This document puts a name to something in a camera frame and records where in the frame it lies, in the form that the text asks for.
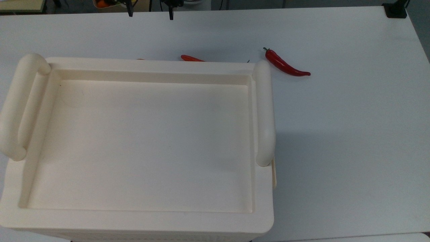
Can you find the cream plastic cabinet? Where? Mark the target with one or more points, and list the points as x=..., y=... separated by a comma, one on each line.
x=151, y=144

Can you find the wooden side table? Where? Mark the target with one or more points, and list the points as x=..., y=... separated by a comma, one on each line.
x=20, y=5

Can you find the orange fruit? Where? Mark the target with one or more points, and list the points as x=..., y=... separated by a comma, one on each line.
x=101, y=4

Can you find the black table clamp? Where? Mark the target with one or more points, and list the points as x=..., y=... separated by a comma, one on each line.
x=395, y=10

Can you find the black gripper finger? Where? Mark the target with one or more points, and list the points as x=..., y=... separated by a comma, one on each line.
x=130, y=10
x=171, y=11

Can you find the fruit basket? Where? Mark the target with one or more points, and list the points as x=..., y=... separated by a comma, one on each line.
x=104, y=4

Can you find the red chili pepper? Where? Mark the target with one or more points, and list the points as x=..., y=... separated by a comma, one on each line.
x=189, y=58
x=282, y=64

